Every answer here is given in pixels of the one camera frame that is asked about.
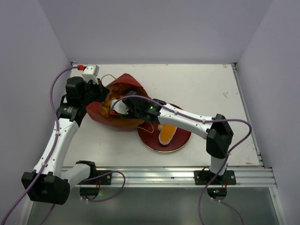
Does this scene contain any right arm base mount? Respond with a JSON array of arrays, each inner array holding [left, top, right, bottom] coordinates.
[[194, 168, 237, 185]]

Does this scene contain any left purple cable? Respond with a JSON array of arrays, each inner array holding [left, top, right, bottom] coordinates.
[[0, 66, 126, 225]]

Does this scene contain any orange bread in bag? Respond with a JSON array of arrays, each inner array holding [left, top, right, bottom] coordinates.
[[99, 82, 131, 118]]

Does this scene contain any red round plate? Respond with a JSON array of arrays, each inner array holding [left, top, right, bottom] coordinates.
[[137, 103, 192, 155]]

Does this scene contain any aluminium mounting rail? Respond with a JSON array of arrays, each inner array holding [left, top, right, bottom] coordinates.
[[28, 166, 277, 188]]

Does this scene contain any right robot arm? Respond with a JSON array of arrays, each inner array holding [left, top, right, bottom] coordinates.
[[121, 91, 233, 184]]

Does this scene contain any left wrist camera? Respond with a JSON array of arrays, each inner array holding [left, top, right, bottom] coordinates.
[[77, 65, 99, 84]]

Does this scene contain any red brown paper bag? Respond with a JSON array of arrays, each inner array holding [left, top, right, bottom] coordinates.
[[86, 73, 148, 129]]

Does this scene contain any white-rimmed round bread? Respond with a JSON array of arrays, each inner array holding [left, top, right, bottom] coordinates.
[[158, 124, 177, 145]]

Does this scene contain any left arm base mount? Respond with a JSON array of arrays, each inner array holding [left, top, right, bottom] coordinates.
[[76, 170, 112, 185]]

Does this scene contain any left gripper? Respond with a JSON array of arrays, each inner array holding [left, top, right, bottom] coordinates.
[[80, 77, 110, 106]]

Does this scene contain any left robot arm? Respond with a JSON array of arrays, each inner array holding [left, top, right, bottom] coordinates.
[[21, 75, 109, 205]]

